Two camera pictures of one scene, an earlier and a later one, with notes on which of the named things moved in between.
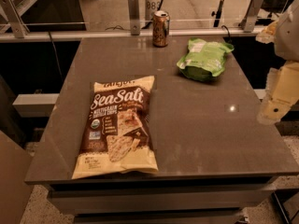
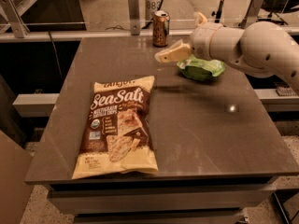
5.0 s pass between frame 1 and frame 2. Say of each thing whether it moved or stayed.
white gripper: moved
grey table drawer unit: stayed
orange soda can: stayed
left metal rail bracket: stayed
